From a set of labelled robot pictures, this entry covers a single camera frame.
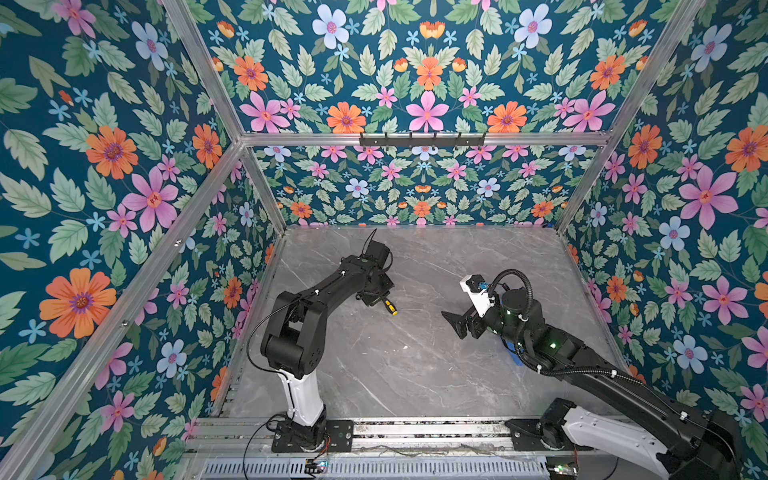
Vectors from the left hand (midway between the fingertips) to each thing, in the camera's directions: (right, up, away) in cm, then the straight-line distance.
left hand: (393, 286), depth 92 cm
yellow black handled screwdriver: (-1, -6, -1) cm, 7 cm away
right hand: (+17, -1, -18) cm, 25 cm away
